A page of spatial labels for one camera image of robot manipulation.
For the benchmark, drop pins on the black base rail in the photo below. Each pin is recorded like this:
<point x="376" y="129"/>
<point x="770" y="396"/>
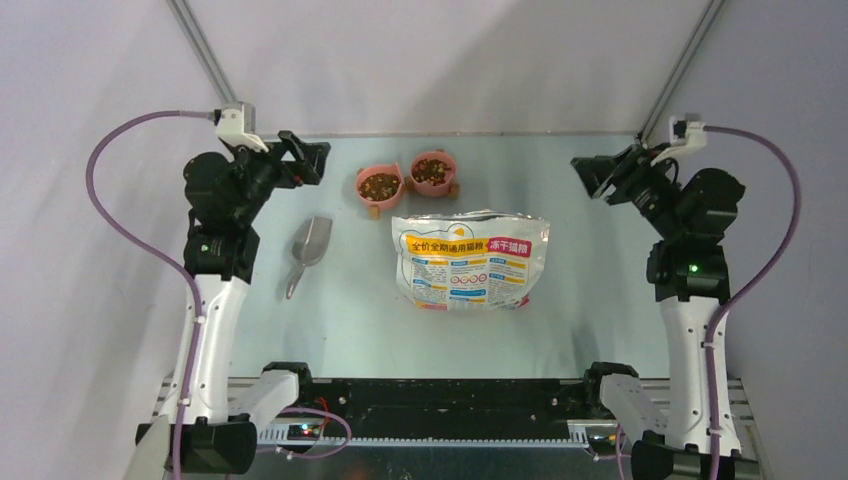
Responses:
<point x="463" y="410"/>

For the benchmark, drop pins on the cat food bag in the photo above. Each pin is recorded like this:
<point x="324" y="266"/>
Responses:
<point x="479" y="260"/>

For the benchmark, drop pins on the empty pink bowl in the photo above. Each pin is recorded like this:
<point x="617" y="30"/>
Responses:
<point x="434" y="174"/>

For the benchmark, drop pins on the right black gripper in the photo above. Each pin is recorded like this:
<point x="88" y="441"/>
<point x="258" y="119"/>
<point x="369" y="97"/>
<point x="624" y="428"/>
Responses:
<point x="627" y="168"/>

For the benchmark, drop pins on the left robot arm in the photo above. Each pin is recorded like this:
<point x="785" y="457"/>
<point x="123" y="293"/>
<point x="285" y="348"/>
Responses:
<point x="199" y="430"/>

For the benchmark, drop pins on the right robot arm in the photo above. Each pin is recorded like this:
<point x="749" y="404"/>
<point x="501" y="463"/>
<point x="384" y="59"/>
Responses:
<point x="695" y="437"/>

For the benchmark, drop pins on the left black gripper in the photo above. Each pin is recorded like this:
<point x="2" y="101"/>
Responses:
<point x="297" y="173"/>

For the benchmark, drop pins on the metal food scoop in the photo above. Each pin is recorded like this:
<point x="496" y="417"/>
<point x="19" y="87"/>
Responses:
<point x="310" y="243"/>

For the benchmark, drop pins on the pink bowl with kibble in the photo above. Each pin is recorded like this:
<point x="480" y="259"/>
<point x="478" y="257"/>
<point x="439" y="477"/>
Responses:
<point x="380" y="188"/>

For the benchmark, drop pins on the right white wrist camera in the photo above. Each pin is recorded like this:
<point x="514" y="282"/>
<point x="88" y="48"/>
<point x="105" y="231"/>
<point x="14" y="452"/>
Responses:
<point x="687" y="135"/>

